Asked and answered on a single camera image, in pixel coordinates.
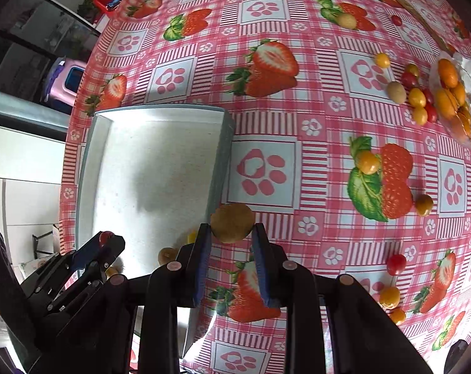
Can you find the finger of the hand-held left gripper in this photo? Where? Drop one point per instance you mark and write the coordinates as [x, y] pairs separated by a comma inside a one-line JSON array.
[[83, 288], [85, 255]]

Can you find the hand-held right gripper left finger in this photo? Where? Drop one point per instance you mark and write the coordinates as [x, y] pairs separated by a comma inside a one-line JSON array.
[[203, 265]]

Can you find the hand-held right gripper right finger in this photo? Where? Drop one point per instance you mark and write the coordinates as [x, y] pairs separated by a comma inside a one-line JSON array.
[[263, 268]]

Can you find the yellow cherry tomato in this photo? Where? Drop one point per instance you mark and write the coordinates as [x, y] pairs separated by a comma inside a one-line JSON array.
[[417, 97], [423, 204], [419, 115], [389, 297], [398, 315], [368, 162], [382, 60], [412, 69], [191, 237]]

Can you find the grey white cardboard tray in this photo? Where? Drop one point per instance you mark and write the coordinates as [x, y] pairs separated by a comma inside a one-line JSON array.
[[149, 163]]

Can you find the white printed bag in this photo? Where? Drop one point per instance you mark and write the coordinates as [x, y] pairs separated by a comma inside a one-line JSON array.
[[27, 268]]

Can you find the white cabinet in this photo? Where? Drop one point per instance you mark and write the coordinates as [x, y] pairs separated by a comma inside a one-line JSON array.
[[21, 152]]

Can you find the strawberry print pink tablecloth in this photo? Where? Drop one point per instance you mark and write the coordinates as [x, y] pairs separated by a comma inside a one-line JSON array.
[[297, 124]]

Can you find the pink plastic stool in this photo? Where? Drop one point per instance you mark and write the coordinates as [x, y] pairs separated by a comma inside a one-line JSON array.
[[66, 81]]

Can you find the green plant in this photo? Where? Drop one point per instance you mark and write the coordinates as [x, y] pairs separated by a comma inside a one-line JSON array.
[[88, 7]]

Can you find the black folding frame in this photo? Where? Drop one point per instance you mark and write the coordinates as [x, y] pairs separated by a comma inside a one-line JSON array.
[[42, 237]]

